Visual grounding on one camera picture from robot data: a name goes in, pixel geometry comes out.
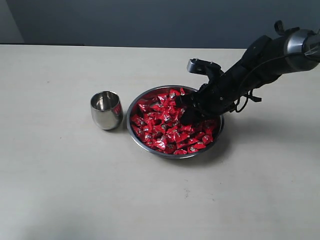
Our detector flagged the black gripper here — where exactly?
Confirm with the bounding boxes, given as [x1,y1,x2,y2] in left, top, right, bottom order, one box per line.
[174,56,262,126]

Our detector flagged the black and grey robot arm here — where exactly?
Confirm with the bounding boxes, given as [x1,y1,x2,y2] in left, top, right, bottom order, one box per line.
[175,20,320,125]

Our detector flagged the pile of red wrapped candies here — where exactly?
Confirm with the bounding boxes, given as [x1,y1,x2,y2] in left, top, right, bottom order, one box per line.
[130,87,219,155]

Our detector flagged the stainless steel bowl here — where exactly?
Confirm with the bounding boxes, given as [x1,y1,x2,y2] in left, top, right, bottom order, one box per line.
[125,85,225,160]

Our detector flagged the stainless steel cup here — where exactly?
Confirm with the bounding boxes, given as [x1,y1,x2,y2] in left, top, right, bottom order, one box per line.
[90,91,124,131]

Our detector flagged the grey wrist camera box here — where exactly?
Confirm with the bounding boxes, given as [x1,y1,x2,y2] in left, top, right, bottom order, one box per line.
[186,58,223,76]

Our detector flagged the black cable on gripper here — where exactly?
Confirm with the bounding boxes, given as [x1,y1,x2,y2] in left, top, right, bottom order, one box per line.
[231,51,305,114]

